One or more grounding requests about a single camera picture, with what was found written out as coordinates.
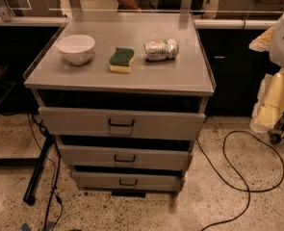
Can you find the black stand leg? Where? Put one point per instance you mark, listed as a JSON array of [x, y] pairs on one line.
[[29, 196]]

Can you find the crushed silver soda can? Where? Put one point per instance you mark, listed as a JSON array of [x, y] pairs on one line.
[[161, 50]]

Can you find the green and yellow sponge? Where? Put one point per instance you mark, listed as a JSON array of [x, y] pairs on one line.
[[122, 60]]

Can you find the grey metal drawer cabinet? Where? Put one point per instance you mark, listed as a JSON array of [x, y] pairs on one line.
[[181, 85]]

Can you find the white horizontal rail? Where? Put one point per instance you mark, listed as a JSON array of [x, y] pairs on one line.
[[199, 23]]

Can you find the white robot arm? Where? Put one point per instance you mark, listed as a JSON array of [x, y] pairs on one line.
[[270, 105]]

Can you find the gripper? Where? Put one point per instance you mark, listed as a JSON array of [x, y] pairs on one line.
[[269, 106]]

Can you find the grey top drawer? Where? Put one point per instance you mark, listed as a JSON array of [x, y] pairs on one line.
[[118, 123]]

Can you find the white ceramic bowl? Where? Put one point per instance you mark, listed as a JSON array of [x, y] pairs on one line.
[[77, 49]]

